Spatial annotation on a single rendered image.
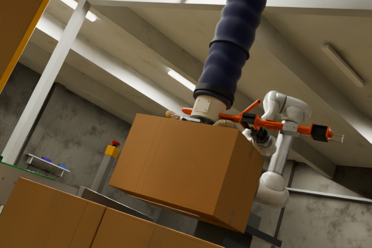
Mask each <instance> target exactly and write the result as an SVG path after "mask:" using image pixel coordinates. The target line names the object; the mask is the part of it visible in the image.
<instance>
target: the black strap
mask: <svg viewBox="0 0 372 248"><path fill-rule="evenodd" d="M197 90H209V91H213V92H216V93H218V94H221V95H223V96H225V97H226V98H227V99H228V100H229V101H230V102H231V106H232V105H233V103H234V99H235V98H234V96H233V94H232V93H231V92H230V91H228V90H227V89H225V88H223V87H221V86H218V85H215V84H210V83H200V84H197V85H196V86H195V89H194V93H195V92H196V91H197Z"/></svg>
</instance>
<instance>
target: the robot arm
mask: <svg viewBox="0 0 372 248"><path fill-rule="evenodd" d="M263 107H264V110H265V114H264V115H263V116H262V117H261V116H259V118H260V119H261V120H266V119H268V120H273V118H274V117H275V115H276V113H280V114H282V115H281V116H282V123H284V122H289V123H296V124H299V125H300V123H301V122H305V121H307V120H308V119H309V118H310V115H311V108H310V107H309V106H308V105H307V104H306V103H305V102H303V101H301V100H299V99H296V98H294V97H290V96H286V95H283V94H281V93H279V92H277V91H270V92H268V93H267V95H266V96H265V98H264V101H263ZM247 124H248V125H249V126H250V129H245V130H244V131H243V132H242V133H243V134H244V135H245V137H246V138H247V139H248V140H249V141H250V142H251V143H252V144H253V146H254V147H255V148H256V149H257V150H258V151H259V152H260V154H261V155H266V156H272V157H271V161H270V164H269V167H268V170H267V172H265V173H264V174H263V175H262V176H261V178H260V179H259V183H258V186H257V189H256V193H255V197H254V201H253V202H254V203H257V204H259V205H262V206H265V207H268V208H283V207H285V206H286V204H287V202H288V200H289V192H288V190H287V188H285V180H284V178H283V176H282V175H283V171H284V169H285V165H286V162H287V158H288V155H289V152H290V149H291V146H292V142H293V138H294V136H289V135H284V134H280V133H279V134H278V137H277V141H275V139H274V138H273V137H272V136H271V135H270V133H269V132H268V131H267V130H265V129H264V127H260V129H259V131H258V130H256V128H255V126H254V125H253V124H252V123H247ZM250 137H252V138H250Z"/></svg>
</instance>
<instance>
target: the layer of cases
mask: <svg viewBox="0 0 372 248"><path fill-rule="evenodd" d="M0 248H225V247H222V246H219V245H216V244H213V243H210V242H207V241H205V240H202V239H199V238H196V237H193V236H190V235H187V234H184V233H182V232H178V231H176V230H173V229H170V228H167V227H164V226H161V225H158V224H155V223H152V222H150V221H147V220H144V219H141V218H138V217H135V216H133V215H130V214H126V213H123V212H121V211H118V210H115V209H112V208H109V207H106V206H104V205H101V204H98V203H94V202H92V201H89V200H86V199H83V198H80V197H77V196H75V195H72V194H69V193H66V192H62V191H61V190H57V189H54V188H51V187H48V186H46V185H43V184H40V183H37V182H34V181H32V180H29V179H25V178H22V177H19V178H18V180H17V182H16V184H15V186H14V188H13V190H12V192H11V194H10V197H9V199H8V201H7V203H6V205H5V207H4V209H3V211H2V213H1V215H0Z"/></svg>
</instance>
